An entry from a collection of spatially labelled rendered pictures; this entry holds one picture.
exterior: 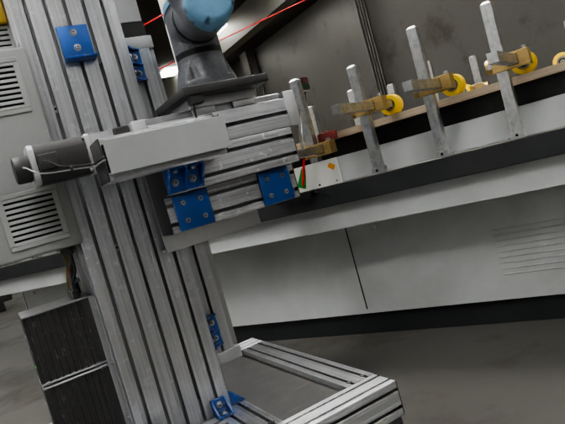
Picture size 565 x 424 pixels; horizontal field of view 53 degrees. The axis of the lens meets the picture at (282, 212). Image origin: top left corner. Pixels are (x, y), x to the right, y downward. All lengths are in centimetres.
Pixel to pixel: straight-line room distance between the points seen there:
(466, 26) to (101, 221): 658
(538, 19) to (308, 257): 495
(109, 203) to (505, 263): 149
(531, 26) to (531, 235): 498
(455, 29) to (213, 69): 649
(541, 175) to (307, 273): 115
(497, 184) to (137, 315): 124
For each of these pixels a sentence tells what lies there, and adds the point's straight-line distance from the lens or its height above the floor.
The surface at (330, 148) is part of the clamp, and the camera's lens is 221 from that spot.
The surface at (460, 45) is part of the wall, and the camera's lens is 772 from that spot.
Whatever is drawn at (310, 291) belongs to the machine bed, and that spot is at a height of 23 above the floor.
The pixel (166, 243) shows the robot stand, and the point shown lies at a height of 70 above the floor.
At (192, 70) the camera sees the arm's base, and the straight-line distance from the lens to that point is 142.
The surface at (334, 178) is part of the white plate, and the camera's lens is 222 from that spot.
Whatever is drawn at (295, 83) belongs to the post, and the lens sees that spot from 228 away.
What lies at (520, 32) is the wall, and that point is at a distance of 717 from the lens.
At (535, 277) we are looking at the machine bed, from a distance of 232.
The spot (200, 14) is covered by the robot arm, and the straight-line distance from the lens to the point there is 130.
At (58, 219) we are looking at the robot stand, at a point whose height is 83.
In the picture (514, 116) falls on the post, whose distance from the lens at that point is 200.
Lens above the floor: 79
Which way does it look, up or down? 4 degrees down
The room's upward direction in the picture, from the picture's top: 16 degrees counter-clockwise
